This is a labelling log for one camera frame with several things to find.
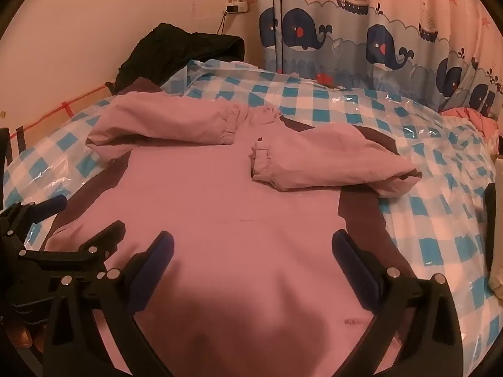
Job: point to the pink and brown jacket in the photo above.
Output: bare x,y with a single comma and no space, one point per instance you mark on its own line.
235,188

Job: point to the black jacket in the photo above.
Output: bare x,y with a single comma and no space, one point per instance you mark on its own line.
177,51

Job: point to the small red object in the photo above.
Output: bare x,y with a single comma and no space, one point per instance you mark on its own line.
324,78

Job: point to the whale print curtain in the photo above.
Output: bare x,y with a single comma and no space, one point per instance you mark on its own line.
353,27

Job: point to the pink cloth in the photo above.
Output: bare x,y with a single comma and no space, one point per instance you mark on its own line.
471,119

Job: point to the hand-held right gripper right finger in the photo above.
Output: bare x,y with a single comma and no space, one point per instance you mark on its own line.
353,273

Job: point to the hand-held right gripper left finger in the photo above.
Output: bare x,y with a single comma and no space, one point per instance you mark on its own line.
154,269

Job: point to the red lined bed sheet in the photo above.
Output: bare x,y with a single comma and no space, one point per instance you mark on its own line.
63,108

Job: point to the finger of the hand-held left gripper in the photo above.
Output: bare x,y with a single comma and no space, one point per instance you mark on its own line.
100,241
51,204

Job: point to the blue checked bed cover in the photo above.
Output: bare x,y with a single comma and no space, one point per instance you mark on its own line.
353,102

